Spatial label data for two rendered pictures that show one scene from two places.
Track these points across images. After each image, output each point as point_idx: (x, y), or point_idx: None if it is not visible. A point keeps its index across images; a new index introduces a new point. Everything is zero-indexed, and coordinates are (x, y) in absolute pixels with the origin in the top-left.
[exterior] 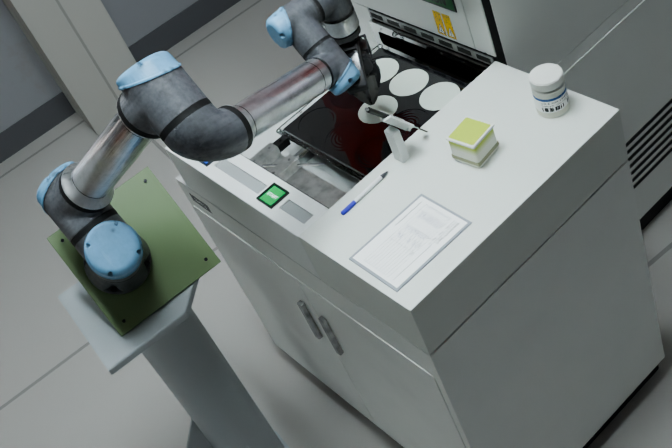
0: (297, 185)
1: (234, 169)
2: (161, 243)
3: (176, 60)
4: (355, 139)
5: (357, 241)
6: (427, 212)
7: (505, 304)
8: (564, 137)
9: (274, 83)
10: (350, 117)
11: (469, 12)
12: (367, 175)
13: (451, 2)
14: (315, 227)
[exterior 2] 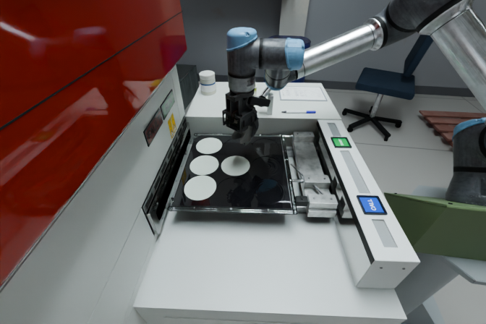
0: (314, 171)
1: (354, 178)
2: (434, 199)
3: None
4: (264, 160)
5: (318, 103)
6: (286, 95)
7: None
8: (223, 85)
9: (331, 39)
10: (251, 173)
11: (176, 92)
12: (289, 117)
13: (173, 95)
14: (330, 116)
